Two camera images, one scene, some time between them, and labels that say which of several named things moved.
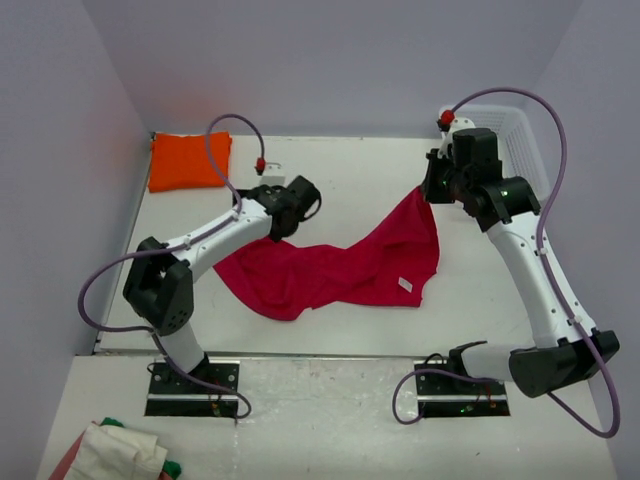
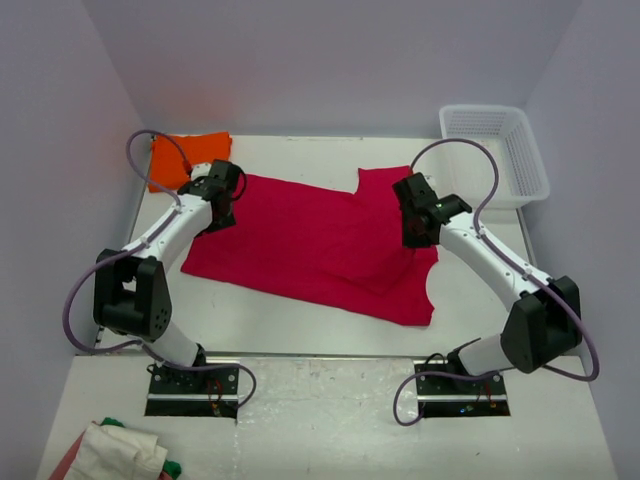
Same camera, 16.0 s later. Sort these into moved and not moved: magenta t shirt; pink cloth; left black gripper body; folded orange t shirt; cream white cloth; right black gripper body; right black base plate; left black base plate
Moved: magenta t shirt; right black gripper body; left black gripper body
Not moved: pink cloth; folded orange t shirt; right black base plate; cream white cloth; left black base plate
